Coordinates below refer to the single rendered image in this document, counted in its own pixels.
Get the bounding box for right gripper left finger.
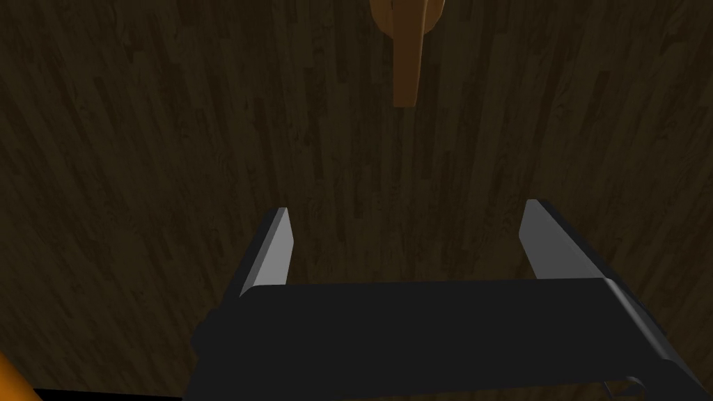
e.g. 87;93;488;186
230;207;295;299

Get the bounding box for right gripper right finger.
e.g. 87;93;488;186
518;198;616;281

